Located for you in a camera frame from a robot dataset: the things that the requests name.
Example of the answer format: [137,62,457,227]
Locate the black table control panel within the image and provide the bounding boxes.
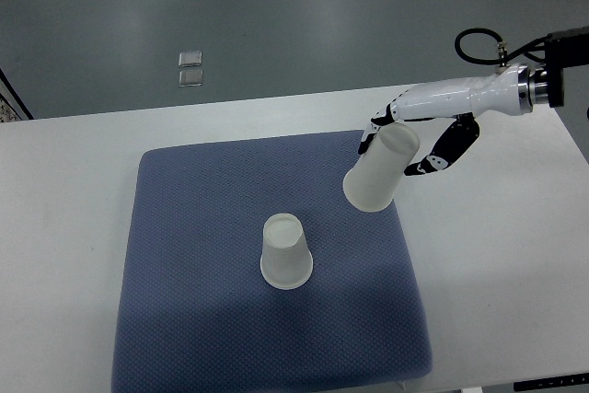
[513,373,588,392]

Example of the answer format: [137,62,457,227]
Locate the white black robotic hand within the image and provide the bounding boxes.
[358,64,549,176]

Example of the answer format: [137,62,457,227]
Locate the floor socket plate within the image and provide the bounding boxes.
[179,50,202,67]
[179,68,203,87]

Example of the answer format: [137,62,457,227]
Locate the blue grey cushion mat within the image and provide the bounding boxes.
[111,131,433,392]

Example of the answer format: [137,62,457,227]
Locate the person in patterned trousers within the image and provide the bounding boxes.
[0,71,34,122]

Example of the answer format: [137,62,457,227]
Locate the lower floor socket plate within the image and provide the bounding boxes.
[179,68,203,87]

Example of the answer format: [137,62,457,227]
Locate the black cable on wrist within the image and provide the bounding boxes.
[454,28,549,67]

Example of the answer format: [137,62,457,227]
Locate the upper floor socket plate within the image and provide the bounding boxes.
[179,50,202,67]

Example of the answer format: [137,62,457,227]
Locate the white paper cup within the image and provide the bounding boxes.
[342,123,420,213]
[260,213,314,290]

